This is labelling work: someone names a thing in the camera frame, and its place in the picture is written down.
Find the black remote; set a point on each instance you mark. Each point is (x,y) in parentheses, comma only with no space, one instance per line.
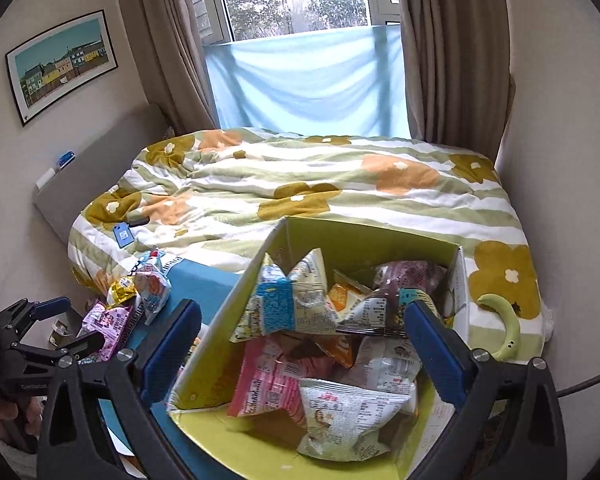
(138,221)

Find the framed houses picture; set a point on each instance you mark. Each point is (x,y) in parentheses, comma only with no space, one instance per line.
(60,65)

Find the pale green curved neckband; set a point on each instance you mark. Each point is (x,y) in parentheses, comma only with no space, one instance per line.
(512,330)

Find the floral striped blanket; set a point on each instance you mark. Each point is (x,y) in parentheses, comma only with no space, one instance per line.
(380,210)

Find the blue phone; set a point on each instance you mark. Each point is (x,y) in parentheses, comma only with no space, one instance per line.
(124,235)

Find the small white box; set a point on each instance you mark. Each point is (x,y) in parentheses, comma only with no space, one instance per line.
(46,179)

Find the yellow snack bag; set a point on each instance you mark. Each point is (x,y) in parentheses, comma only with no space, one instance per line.
(122,287)

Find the grey bed headboard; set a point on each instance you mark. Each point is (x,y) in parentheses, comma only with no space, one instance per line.
(95,170)

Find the blue orange snack bag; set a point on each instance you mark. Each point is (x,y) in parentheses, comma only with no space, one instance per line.
(152,285)

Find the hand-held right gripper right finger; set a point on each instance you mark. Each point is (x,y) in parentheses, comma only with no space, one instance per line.
(435,350)

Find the light blue window cloth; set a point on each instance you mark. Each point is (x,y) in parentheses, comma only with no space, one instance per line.
(305,85)

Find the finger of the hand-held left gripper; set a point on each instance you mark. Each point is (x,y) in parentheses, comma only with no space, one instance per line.
(87,345)
(55,306)

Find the blue white toy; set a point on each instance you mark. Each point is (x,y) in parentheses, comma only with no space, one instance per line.
(65,158)

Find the purple pink snack bag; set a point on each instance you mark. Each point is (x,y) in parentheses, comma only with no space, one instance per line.
(107,322)

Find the patterned tray table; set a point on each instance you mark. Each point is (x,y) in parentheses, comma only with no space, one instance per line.
(137,317)

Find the person's left forearm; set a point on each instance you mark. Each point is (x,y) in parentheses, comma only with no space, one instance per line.
(10,455)

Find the beige curtain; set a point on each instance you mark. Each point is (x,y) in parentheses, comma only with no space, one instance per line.
(170,50)
(455,60)

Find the pile of snack packets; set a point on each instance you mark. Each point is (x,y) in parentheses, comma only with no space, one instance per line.
(330,340)

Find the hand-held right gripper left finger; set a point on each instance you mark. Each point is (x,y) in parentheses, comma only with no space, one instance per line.
(172,345)

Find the green cardboard box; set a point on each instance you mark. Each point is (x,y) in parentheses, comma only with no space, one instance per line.
(230,445)

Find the blue table mat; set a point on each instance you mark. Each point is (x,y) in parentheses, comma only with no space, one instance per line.
(205,285)

